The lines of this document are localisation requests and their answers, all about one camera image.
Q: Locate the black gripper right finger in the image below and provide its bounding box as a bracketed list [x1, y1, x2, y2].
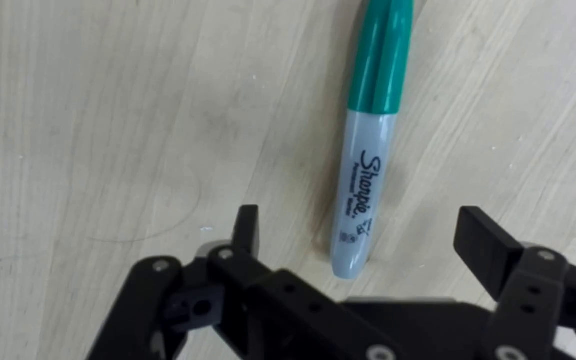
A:
[452, 206, 576, 360]

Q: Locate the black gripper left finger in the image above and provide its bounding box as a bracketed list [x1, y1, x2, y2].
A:
[86, 205, 370, 360]

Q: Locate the green capped grey marker pen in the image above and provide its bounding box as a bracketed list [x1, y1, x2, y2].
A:
[328, 0, 417, 281]

